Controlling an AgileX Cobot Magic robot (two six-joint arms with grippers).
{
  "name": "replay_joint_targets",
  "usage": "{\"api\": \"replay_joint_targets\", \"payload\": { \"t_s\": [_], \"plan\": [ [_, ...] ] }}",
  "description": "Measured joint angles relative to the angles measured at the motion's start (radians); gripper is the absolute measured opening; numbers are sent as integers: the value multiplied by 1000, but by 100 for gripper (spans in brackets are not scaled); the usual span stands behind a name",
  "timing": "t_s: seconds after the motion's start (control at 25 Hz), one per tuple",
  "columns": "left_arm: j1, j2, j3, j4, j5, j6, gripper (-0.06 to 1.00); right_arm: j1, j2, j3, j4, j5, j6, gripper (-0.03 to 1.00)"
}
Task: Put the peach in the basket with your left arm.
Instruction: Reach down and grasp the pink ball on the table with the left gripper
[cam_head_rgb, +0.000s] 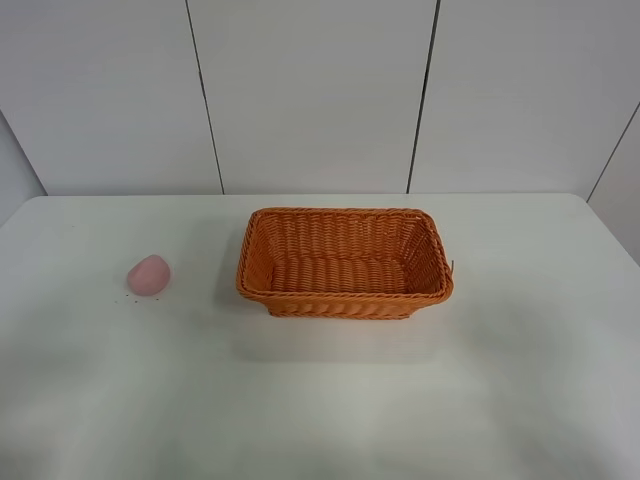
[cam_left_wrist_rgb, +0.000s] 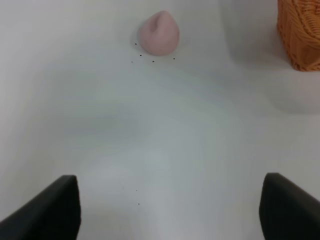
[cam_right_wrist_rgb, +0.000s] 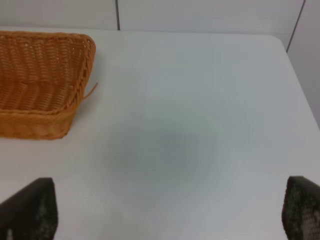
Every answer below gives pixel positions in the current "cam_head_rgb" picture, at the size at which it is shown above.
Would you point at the pink peach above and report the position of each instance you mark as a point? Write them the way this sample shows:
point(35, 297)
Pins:
point(149, 277)

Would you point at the orange wicker basket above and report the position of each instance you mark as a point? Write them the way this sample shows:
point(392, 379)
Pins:
point(357, 263)

